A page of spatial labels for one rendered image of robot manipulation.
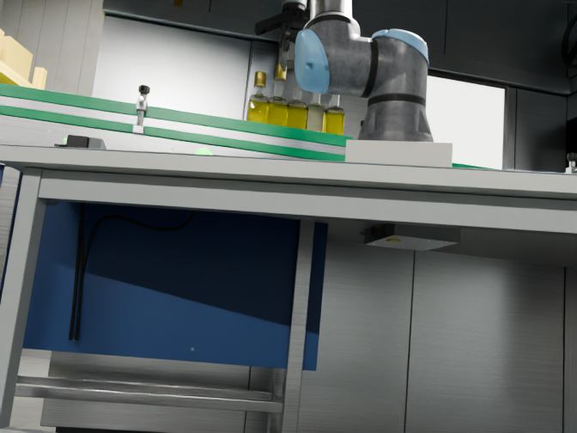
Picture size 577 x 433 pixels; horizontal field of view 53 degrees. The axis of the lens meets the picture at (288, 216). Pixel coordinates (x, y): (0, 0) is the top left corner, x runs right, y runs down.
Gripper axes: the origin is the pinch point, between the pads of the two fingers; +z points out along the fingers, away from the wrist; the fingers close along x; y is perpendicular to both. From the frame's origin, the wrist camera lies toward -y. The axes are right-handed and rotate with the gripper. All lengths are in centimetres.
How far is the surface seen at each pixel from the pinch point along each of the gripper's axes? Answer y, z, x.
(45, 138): -58, 35, -16
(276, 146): -0.9, 27.8, -13.6
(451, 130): 61, 6, 13
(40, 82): -137, -77, 268
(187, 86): -26.9, 4.1, 15.0
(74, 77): -121, -97, 299
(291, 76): 5.4, -3.4, 12.2
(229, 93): -13.5, 4.2, 15.1
